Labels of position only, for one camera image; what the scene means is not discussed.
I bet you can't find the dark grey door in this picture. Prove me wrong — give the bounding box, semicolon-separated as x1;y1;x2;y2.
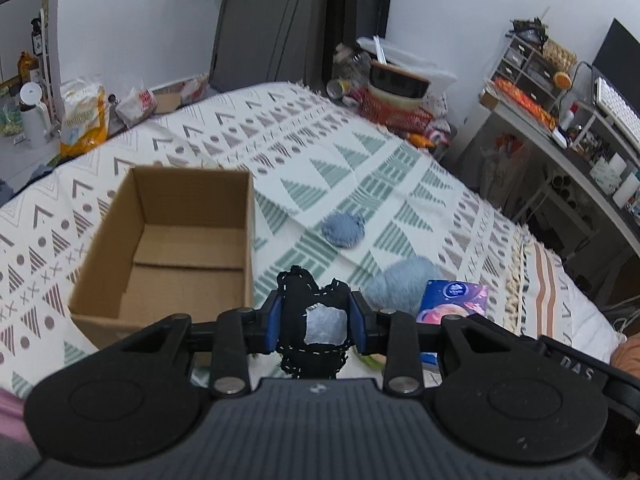
209;0;326;92

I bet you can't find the red plastic basket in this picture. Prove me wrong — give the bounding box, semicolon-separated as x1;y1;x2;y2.
359;87;434;133

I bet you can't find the white keyboard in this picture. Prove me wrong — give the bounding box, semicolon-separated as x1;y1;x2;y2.
594;77;640;148

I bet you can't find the grey drawer organizer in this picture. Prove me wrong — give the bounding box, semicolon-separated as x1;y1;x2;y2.
491;37;564;112

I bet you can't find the cream black bucket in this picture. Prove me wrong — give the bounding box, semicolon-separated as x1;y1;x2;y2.
368;61;431;112

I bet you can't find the brown cardboard box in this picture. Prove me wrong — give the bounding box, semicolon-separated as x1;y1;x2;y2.
68;166;255;349

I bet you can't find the white kettle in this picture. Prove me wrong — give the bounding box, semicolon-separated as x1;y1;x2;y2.
20;81;52;150

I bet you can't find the patterned white green blanket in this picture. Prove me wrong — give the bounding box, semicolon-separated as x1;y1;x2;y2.
1;84;624;398

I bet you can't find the white desk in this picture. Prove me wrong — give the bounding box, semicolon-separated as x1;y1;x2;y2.
483;81;640;255

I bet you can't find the blue tissue pack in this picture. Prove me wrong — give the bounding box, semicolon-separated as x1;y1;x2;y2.
415;278;490;366

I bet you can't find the yellow white bag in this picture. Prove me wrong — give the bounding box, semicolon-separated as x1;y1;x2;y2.
60;75;110;158

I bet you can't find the round blue denim pad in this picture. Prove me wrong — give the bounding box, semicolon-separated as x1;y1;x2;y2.
320;211;366;248

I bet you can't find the black knitted pouch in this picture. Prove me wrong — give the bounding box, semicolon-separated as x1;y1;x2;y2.
277;266;352;379

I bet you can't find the black monitor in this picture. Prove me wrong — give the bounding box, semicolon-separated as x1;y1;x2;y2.
592;18;640;102

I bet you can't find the fluffy light blue plush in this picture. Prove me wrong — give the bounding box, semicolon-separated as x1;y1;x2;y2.
362;256;444;318

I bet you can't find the pink bedsheet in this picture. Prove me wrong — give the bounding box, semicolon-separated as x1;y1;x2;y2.
0;390;28;442

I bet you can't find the red white plastic bag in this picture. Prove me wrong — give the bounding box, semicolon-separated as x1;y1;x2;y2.
115;88;157;128

